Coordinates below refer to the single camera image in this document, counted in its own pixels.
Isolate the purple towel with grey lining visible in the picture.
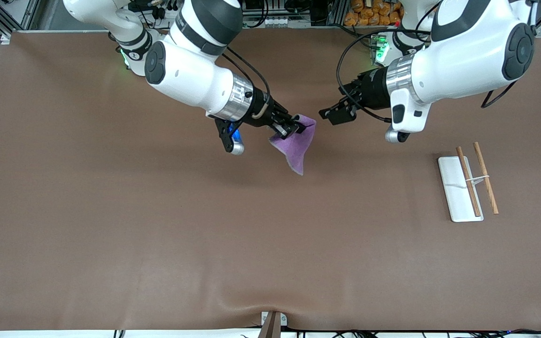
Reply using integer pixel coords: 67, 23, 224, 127
269, 114, 317, 177

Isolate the white rack with wooden rods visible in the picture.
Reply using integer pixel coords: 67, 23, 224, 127
438, 142, 500, 223

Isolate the pile of orange objects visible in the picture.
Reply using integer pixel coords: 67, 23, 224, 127
344, 0, 405, 27

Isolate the brown table cover mat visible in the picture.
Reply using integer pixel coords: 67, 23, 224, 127
0, 26, 541, 332

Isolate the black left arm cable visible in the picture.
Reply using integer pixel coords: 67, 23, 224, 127
335, 28, 433, 124

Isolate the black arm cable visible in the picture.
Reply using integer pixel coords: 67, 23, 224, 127
221, 45, 271, 123
335, 28, 433, 124

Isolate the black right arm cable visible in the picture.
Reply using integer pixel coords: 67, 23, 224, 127
221, 45, 271, 123

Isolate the grey bracket with brown post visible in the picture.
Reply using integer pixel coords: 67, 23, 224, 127
257, 311, 288, 338

